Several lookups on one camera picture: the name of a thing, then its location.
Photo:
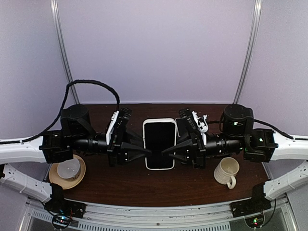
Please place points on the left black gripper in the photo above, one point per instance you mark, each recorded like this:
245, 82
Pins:
120, 152

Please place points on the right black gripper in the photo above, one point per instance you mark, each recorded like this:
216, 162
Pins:
195, 153

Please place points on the pinkish beige phone case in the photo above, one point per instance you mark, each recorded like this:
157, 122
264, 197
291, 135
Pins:
177, 126

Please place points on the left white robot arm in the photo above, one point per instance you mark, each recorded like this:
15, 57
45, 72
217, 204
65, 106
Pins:
57, 146

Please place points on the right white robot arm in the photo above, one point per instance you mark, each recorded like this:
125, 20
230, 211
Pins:
257, 144

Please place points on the cream ribbed mug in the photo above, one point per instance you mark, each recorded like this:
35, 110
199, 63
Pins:
226, 171

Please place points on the white bowl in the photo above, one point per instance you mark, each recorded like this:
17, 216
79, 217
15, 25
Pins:
68, 169

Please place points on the tan saucer plate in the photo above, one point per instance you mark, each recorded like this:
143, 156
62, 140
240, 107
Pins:
70, 183

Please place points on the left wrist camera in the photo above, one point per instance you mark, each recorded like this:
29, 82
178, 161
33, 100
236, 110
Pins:
117, 125

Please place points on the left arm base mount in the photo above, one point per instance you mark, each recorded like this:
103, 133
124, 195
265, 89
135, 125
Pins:
65, 213

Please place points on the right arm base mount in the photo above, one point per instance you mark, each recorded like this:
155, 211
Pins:
252, 211

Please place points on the right aluminium corner post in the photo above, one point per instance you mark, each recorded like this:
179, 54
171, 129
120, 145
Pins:
250, 48

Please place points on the aluminium corner post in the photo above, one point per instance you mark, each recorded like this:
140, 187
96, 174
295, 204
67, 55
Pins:
250, 48
60, 37

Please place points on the left aluminium corner post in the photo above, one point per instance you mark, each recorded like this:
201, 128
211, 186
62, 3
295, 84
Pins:
60, 37

